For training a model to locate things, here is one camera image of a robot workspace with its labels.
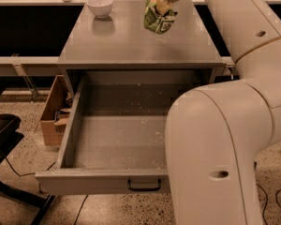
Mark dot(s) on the green jalapeno chip bag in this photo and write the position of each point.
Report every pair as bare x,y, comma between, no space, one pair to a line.
156,22

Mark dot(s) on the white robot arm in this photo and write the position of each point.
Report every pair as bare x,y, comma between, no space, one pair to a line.
214,132

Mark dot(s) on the grey cabinet counter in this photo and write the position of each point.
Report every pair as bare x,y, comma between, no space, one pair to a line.
121,41

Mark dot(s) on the grey open top drawer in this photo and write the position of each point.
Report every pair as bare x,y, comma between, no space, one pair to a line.
116,132

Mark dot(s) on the white ceramic bowl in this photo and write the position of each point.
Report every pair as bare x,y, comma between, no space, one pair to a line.
100,8

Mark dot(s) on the brown cardboard box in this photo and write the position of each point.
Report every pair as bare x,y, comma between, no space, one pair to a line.
53,120

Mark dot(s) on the grey wall rail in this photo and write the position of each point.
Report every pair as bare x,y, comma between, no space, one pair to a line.
45,66

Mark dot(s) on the black drawer handle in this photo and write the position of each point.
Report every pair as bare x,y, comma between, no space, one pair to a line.
144,186

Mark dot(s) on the black chair frame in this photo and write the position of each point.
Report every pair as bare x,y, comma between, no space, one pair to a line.
9,138

